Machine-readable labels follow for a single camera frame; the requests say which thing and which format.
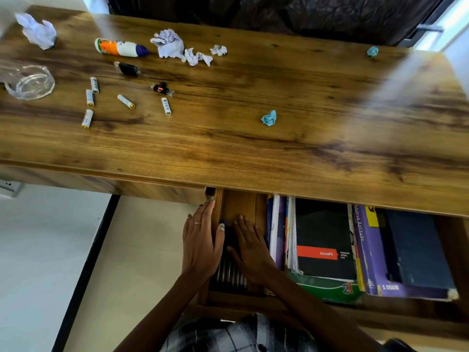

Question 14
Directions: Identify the large white paper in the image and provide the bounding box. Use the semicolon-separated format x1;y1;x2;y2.
150;28;186;60

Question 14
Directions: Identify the black baseboard strip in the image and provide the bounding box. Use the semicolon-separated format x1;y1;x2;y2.
51;194;121;352

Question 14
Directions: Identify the clear glass ashtray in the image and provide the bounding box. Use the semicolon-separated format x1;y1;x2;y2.
0;64;56;101

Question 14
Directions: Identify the twisted white paper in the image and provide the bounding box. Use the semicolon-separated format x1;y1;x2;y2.
183;47;214;67

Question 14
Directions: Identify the black spiral notebook red label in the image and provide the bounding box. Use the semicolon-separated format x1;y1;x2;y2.
295;198;358;283

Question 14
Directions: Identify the black window frame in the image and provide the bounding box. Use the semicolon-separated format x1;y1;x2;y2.
397;0;462;50

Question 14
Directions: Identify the orange white glue bottle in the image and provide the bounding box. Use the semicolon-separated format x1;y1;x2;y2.
94;38;151;58

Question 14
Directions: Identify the black white patterned sleeve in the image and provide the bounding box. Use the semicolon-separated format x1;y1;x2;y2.
381;339;418;352

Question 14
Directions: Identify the small dark blue book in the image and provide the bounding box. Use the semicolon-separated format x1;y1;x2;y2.
377;208;457;290

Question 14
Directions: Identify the green cyclist cover notebook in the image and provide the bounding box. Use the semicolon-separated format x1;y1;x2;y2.
287;269;362;305

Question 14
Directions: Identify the white wall socket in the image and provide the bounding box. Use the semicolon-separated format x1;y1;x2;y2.
0;178;24;198

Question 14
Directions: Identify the person's right forearm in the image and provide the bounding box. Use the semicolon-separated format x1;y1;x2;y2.
263;267;385;352

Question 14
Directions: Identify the bundle of ballpoint pens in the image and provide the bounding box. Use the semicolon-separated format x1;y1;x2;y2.
211;220;251;294

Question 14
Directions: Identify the black lighter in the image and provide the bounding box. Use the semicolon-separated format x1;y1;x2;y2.
113;61;142;77

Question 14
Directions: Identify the purple yellow thick book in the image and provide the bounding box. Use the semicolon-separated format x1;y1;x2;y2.
351;204;459;302

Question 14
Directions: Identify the person's left forearm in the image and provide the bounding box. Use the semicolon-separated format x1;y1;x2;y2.
113;271;220;352

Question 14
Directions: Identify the white paper ball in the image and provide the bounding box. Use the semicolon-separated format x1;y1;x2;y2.
14;12;58;51

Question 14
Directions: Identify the small black white object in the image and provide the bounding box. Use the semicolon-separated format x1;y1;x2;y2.
150;82;175;98

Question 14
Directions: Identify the dark brown leaf-patterned curtain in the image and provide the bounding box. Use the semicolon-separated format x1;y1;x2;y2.
106;0;446;46

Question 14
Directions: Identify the person's right hand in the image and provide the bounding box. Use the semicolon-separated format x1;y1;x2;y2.
226;215;277;286

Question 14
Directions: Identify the black white plaid shirt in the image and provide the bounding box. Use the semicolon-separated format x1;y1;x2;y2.
161;313;320;352

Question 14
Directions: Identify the white purple notebook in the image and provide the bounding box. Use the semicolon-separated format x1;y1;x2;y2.
269;195;298;272

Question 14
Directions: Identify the person's left hand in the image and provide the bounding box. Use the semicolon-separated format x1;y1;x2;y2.
182;199;226;279

